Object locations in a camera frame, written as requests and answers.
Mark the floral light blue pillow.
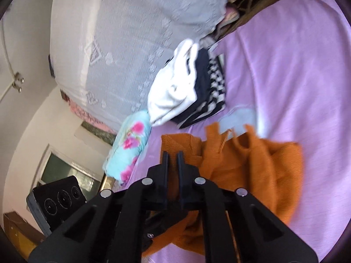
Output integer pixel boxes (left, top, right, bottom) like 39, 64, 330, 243
102, 110, 151, 187

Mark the dark framed window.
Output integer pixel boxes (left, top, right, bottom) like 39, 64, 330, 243
32, 144, 103, 199

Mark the purple bed sheet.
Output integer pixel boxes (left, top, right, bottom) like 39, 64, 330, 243
125, 0, 350, 262

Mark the navy striped folded garment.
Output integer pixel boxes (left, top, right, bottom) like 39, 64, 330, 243
171, 49, 226, 129

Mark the orange cat cardigan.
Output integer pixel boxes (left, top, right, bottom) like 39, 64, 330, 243
141, 121, 305, 258

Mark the white folded garment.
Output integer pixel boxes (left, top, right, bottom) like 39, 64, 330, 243
148, 39, 199, 126

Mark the white lace cover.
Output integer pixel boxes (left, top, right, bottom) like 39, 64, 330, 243
50, 0, 227, 130

